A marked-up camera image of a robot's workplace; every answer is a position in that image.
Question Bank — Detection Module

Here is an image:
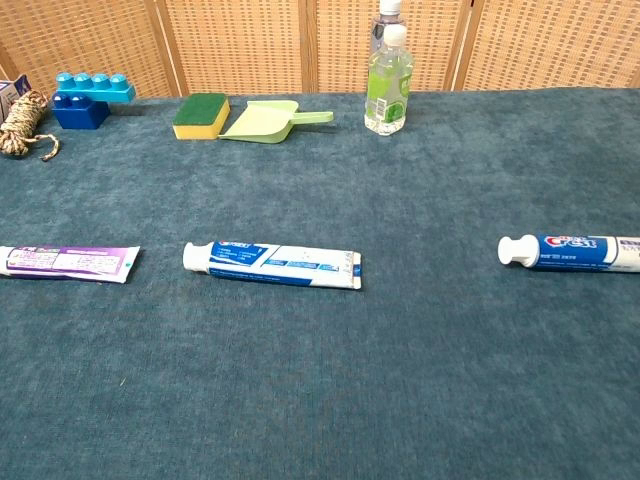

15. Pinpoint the long blue white box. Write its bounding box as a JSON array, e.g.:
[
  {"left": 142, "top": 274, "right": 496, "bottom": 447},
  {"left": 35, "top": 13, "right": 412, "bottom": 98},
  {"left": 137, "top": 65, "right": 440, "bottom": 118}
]
[{"left": 0, "top": 74, "right": 33, "bottom": 124}]

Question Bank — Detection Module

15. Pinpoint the light green dustpan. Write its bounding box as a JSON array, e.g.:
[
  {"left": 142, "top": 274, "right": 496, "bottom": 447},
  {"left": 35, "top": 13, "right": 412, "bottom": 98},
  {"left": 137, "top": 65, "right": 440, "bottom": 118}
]
[{"left": 218, "top": 100, "right": 335, "bottom": 146}]

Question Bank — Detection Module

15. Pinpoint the wicker folding screen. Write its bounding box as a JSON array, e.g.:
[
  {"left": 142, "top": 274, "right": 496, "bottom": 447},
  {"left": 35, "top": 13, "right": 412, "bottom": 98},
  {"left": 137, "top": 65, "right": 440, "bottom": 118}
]
[{"left": 0, "top": 0, "right": 640, "bottom": 99}]

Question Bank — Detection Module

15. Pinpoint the dark blue two-stud block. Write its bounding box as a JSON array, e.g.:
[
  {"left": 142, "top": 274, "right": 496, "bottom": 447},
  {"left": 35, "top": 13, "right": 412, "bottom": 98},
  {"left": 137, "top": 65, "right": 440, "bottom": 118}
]
[{"left": 51, "top": 92, "right": 112, "bottom": 131}]

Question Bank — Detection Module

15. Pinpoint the flattened blue white toothpaste tube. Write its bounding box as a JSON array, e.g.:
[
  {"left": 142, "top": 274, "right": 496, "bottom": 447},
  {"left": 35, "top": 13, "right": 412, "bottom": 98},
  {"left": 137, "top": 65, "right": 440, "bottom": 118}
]
[{"left": 182, "top": 240, "right": 364, "bottom": 291}]

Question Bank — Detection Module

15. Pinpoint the green yellow sponge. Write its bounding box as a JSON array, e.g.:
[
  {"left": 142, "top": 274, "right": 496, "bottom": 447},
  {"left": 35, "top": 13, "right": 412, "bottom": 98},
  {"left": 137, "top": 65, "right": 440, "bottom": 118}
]
[{"left": 172, "top": 93, "right": 232, "bottom": 142}]

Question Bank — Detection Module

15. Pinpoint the clear bottle green label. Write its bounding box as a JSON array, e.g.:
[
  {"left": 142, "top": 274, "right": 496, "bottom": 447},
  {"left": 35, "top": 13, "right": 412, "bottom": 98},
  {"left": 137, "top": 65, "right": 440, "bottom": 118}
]
[{"left": 364, "top": 24, "right": 416, "bottom": 137}]

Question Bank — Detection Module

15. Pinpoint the teal table cloth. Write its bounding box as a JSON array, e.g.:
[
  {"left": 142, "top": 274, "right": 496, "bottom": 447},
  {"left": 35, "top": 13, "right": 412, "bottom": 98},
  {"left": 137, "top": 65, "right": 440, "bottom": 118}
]
[{"left": 0, "top": 87, "right": 640, "bottom": 480}]

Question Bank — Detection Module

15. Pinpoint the light blue four-stud block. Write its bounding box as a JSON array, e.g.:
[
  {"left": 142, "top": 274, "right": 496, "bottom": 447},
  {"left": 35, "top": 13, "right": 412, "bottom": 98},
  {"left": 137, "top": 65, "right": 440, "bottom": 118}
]
[{"left": 55, "top": 72, "right": 137, "bottom": 105}]

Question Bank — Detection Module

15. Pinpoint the purple white toothpaste tube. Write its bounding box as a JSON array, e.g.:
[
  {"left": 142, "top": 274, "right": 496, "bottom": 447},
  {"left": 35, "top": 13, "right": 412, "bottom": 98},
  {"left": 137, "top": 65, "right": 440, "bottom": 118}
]
[{"left": 0, "top": 244, "right": 142, "bottom": 285}]

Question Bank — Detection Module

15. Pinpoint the beige brown rope bundle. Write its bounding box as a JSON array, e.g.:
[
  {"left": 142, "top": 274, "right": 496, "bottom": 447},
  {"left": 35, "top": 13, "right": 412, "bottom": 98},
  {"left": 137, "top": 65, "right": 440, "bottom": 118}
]
[{"left": 0, "top": 89, "right": 61, "bottom": 163}]

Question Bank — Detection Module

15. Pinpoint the clear bottle purple label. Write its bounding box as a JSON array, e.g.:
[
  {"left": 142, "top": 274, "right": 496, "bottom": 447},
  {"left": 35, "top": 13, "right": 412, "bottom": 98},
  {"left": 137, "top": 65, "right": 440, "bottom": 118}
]
[{"left": 370, "top": 0, "right": 405, "bottom": 57}]

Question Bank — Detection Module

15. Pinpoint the Crest blue white toothpaste tube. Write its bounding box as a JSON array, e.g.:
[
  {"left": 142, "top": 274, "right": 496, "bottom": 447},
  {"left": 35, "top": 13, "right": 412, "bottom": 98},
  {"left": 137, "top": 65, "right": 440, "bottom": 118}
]
[{"left": 497, "top": 232, "right": 640, "bottom": 274}]

